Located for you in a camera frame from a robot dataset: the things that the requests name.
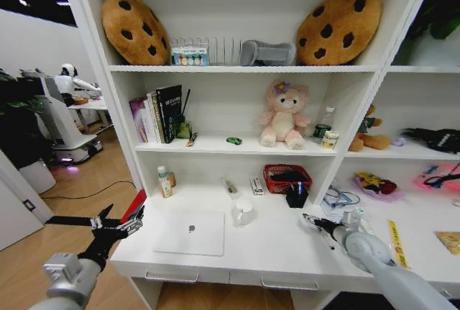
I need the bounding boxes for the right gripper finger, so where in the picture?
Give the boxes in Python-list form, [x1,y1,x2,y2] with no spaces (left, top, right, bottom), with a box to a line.
[321,231,336,252]
[302,212,325,230]

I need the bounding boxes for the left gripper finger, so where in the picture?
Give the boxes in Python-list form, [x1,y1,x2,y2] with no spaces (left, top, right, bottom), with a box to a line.
[121,204,145,234]
[91,204,115,231]

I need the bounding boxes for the red box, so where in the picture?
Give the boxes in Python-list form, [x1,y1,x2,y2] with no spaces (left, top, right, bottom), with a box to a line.
[119,188,148,225]

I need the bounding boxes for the black pen holder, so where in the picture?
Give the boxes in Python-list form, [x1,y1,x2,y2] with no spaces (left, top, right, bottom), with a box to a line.
[285,182,311,209]

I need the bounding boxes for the clear blue safety glasses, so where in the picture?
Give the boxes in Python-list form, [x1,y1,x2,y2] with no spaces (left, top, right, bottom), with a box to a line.
[321,185,362,214]

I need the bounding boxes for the pale drink bottle white cap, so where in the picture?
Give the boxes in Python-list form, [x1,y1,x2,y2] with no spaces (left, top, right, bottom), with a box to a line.
[156,165,175,199]

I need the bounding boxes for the red plastic basket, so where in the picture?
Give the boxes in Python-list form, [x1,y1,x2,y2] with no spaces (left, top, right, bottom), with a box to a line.
[262,163,313,195]

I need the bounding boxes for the black cloth item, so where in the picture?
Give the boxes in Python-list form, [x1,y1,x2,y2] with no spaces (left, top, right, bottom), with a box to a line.
[269,168,307,183]

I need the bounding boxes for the white closed laptop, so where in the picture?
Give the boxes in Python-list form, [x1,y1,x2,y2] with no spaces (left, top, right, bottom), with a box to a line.
[153,209,226,257]

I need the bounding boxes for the purple wrapped flower bouquet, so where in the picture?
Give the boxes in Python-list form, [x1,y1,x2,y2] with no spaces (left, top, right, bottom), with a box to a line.
[353,170,406,202]

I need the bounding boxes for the yellow printed strip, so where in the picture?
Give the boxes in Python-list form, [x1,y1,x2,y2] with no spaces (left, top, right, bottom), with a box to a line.
[387,219,411,270]

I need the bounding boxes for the small white printed box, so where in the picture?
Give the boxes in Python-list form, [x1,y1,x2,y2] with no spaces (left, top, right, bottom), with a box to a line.
[249,177,265,196]

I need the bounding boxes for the white ceramic mug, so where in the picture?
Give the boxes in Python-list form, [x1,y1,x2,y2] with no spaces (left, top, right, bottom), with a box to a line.
[231,199,258,227]

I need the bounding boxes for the white plant pot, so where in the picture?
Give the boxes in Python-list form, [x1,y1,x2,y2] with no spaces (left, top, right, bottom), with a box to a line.
[17,158,57,196]

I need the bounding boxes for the clear green label water bottle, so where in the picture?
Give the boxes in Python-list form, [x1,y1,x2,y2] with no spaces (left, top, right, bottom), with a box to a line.
[312,105,336,145]

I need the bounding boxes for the brown teddy bear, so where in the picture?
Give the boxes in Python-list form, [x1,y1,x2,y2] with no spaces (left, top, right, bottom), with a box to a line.
[348,104,392,153]

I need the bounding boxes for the pink flat toy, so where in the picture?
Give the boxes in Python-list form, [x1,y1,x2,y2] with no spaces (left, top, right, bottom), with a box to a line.
[413,160,460,191]

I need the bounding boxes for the purple book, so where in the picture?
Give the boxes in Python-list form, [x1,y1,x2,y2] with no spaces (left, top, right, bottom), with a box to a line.
[129,97,150,144]

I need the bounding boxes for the white book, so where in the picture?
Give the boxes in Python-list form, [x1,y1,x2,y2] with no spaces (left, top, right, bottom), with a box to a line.
[145,91,160,144]

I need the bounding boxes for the gold lettered book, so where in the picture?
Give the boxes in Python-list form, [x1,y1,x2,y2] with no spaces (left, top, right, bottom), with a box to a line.
[150,91,167,145]

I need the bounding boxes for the pink plush cat toy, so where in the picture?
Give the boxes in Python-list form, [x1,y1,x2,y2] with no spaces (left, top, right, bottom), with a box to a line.
[259,79,312,151]

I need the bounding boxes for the green reed diffuser bottle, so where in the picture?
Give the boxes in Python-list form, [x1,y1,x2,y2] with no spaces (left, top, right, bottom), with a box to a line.
[177,88,193,141]

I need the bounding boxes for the white office table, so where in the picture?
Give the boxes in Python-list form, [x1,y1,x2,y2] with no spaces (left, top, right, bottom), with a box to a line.
[67,96,113,135]

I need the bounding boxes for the black hardcover book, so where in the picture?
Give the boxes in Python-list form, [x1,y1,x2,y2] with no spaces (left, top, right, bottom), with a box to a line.
[155,84,183,145]

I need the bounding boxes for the green potted plant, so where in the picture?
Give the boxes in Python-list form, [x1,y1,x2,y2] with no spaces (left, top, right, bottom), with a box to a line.
[0,68,48,169]

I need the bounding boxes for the black fabric bag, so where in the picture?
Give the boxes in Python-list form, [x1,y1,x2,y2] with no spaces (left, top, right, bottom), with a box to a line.
[400,127,460,155]

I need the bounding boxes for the white humanoid robot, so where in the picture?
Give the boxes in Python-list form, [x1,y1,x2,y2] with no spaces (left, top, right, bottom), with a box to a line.
[52,63,102,106]

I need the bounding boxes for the white shelf desk unit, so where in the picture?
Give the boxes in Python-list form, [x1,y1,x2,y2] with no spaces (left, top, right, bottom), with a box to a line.
[55,0,460,310]

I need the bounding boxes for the colourful printed card box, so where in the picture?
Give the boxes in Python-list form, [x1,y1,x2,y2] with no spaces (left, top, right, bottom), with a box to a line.
[171,46,211,67]

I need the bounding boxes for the brown cookie plush pillow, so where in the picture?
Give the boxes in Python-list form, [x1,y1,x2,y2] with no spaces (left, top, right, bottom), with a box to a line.
[100,0,170,66]
[295,0,383,67]

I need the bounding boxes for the green leafy plant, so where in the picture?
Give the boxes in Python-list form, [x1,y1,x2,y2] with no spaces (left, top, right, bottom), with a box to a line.
[405,0,460,42]

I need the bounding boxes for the black floor cable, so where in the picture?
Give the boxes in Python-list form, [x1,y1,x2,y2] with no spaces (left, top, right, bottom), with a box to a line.
[38,180,136,200]

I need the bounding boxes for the silver drawer handle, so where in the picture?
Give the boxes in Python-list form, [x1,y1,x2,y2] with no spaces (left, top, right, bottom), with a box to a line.
[259,276,321,291]
[144,269,200,284]

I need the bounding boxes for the black cord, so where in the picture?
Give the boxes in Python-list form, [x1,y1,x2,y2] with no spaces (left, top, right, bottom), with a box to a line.
[423,160,460,187]

